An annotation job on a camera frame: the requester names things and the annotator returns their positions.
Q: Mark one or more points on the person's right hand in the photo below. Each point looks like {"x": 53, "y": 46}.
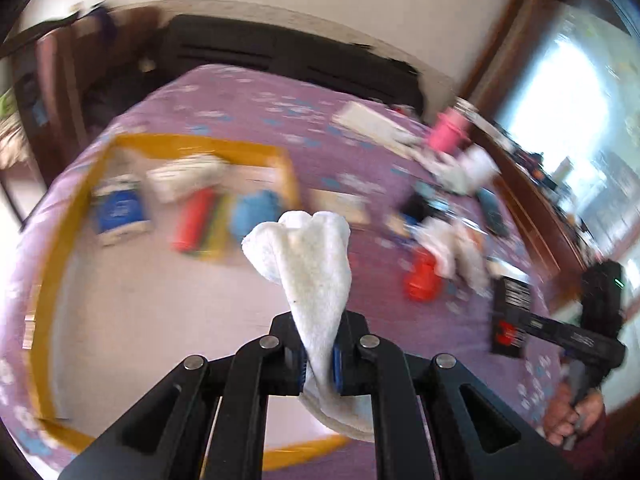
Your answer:
{"x": 565, "y": 417}

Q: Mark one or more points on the white towel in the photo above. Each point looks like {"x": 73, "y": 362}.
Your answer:
{"x": 315, "y": 270}

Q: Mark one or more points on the cardboard box with yellow tape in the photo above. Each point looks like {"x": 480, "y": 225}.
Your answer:
{"x": 65, "y": 240}

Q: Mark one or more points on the dark grey flat case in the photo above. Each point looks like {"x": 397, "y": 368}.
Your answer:
{"x": 492, "y": 212}

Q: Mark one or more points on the red multicolour packet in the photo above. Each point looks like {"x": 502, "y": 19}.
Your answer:
{"x": 194, "y": 220}

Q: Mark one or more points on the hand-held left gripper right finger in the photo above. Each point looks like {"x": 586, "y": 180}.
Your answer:
{"x": 338, "y": 367}

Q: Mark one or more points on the white green tissue pack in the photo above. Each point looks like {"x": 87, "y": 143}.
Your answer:
{"x": 185, "y": 176}

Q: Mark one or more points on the pink bottle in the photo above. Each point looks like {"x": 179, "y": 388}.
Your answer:
{"x": 446, "y": 130}

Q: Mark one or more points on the black packet with red print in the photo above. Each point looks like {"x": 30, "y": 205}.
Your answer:
{"x": 510, "y": 312}

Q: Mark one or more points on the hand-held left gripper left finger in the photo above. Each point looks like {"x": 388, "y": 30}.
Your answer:
{"x": 301, "y": 366}

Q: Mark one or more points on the red plastic bag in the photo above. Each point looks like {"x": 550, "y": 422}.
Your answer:
{"x": 422, "y": 280}

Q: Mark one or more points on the white terry cloth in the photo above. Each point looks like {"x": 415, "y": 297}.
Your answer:
{"x": 452, "y": 250}

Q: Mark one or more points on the purple floral bedsheet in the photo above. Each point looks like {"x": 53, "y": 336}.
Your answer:
{"x": 165, "y": 110}

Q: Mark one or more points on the black sofa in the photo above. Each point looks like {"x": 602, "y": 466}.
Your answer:
{"x": 290, "y": 55}

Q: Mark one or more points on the person's right forearm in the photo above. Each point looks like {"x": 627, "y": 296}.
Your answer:
{"x": 595, "y": 455}

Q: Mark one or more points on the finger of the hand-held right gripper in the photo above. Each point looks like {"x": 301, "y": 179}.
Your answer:
{"x": 542, "y": 326}

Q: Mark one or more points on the window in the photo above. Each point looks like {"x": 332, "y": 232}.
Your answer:
{"x": 575, "y": 125}

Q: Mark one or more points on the white long box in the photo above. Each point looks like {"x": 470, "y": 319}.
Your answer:
{"x": 375, "y": 125}

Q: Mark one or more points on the blue cloth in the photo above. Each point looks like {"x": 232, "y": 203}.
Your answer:
{"x": 256, "y": 215}

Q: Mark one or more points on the blue white tissue pack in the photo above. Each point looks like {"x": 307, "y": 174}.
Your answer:
{"x": 120, "y": 212}

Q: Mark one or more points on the white cylindrical container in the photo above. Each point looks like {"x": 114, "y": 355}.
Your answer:
{"x": 470, "y": 170}

